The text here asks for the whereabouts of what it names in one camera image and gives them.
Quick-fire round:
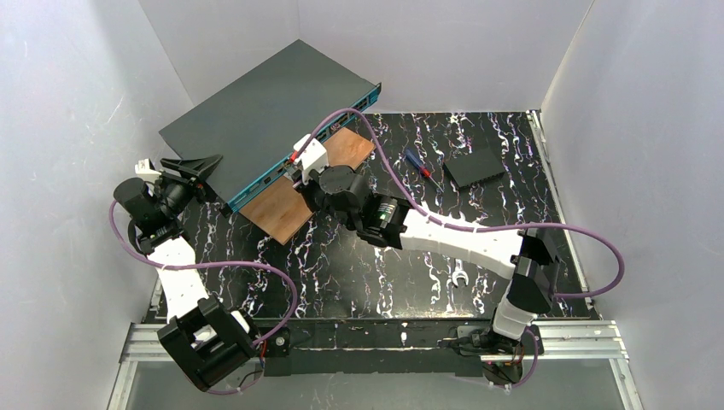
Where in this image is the wooden base board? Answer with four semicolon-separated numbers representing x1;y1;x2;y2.
240;127;374;244

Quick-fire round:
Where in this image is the aluminium frame rail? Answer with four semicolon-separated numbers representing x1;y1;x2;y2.
107;319;646;410

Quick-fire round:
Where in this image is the blue red screwdriver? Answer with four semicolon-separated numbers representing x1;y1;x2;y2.
404;148;443;193

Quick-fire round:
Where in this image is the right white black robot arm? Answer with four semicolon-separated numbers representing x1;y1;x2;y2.
295;166;560;340

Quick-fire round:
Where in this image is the small black box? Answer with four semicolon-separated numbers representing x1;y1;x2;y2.
443;148;506;189

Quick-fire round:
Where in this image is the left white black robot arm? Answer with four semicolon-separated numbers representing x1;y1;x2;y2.
114;155;260;392

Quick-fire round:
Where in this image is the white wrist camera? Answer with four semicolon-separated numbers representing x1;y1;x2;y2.
134;158;161;184
285;134;329;185

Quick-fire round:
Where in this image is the silver open-end wrench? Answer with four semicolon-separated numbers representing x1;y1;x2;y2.
451;259;470;288

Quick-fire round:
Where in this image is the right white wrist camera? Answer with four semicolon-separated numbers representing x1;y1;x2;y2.
285;134;329;185

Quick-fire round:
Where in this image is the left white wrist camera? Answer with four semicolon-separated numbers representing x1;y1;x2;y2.
134;158;161;184

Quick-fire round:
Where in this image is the dark teal network switch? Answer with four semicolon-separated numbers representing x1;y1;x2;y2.
160;39;382;216

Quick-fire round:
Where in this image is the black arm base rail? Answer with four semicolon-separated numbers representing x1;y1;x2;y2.
264;318;490;378

